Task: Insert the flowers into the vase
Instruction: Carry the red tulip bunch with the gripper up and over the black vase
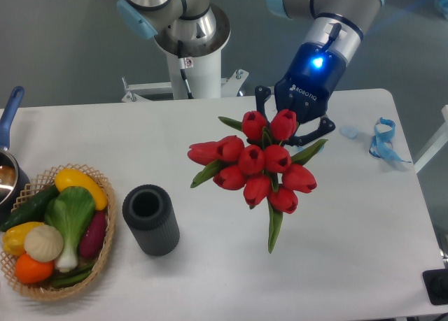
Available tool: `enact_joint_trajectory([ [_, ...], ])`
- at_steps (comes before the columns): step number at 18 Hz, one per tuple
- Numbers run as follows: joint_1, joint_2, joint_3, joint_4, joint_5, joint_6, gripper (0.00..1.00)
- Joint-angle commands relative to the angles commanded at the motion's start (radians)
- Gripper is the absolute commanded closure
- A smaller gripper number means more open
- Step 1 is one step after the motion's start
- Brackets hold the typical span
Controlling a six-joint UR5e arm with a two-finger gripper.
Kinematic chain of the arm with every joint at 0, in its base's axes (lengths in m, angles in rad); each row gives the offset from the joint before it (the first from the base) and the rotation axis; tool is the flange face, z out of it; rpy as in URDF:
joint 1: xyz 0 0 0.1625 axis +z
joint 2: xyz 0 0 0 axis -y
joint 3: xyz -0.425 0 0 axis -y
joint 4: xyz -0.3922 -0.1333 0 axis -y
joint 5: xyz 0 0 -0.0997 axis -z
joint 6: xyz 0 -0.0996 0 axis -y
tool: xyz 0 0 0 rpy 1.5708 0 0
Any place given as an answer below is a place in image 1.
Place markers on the yellow squash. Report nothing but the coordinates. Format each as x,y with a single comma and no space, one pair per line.
74,178

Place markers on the blue handled saucepan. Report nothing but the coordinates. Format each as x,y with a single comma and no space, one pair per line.
13,178

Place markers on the orange fruit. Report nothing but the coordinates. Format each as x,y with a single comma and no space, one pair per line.
30,271

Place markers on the woven wicker basket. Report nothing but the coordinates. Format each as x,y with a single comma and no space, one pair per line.
42,291

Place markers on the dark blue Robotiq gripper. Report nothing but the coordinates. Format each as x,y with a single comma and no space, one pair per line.
313,75

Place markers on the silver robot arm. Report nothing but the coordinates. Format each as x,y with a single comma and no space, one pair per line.
148,18

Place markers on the cream white garlic bulb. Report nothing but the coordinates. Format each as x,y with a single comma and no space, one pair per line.
43,243

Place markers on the purple sweet potato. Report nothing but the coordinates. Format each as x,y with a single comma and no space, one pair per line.
92,241

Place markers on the green bok choy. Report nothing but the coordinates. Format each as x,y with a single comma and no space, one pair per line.
70,213

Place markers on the yellow bell pepper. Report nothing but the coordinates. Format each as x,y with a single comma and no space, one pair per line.
14,238

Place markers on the green bean pod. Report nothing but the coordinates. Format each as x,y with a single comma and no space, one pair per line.
71,278

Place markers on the green cucumber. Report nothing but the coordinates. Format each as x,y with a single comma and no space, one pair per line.
32,209

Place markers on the dark grey ribbed vase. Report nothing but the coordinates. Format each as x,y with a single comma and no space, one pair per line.
150,216

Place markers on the black device at table edge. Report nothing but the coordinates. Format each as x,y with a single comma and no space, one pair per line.
436,286

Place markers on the small light blue cap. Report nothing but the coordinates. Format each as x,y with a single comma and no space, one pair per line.
349,132

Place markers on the white metal base frame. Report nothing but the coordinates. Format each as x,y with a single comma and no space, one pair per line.
230,87

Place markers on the red tulip bouquet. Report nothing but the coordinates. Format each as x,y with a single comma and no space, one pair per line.
261,165

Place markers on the white frame at right edge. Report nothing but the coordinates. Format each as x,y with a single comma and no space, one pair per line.
432,147

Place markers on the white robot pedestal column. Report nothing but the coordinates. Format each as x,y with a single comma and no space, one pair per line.
193,51

